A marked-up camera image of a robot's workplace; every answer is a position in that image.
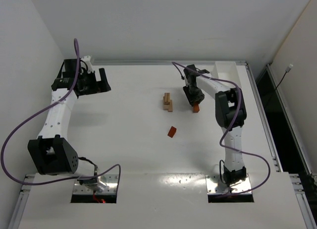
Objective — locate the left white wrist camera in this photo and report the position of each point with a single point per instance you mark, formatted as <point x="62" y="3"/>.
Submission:
<point x="88" y="63"/>

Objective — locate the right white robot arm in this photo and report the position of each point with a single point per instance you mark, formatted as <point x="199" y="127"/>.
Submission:
<point x="230" y="114"/>

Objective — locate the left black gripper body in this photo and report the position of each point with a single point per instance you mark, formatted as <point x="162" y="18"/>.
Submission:
<point x="93" y="83"/>

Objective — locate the reddish arch wood block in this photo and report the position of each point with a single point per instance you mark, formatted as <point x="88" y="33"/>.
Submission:
<point x="196" y="108"/>

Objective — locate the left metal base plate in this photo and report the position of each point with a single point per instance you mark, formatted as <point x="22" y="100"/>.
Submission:
<point x="103" y="185"/>

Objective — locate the striped plywood block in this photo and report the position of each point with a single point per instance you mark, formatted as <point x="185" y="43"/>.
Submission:
<point x="166" y="99"/>

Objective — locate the dark red wedge block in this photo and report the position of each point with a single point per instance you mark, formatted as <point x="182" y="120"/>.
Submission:
<point x="172" y="132"/>

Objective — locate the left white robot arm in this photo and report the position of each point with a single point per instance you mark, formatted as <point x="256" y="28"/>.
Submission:
<point x="51" y="153"/>

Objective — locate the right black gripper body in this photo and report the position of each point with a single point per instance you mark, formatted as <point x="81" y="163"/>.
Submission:
<point x="193" y="95"/>

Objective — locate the white perforated plastic box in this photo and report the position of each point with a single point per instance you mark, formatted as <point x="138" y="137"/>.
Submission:
<point x="226" y="70"/>

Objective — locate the metal base plate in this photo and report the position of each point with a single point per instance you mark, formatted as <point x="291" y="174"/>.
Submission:
<point x="215" y="187"/>
<point x="103" y="185"/>

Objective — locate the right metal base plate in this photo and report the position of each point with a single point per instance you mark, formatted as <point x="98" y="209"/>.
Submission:
<point x="215" y="187"/>

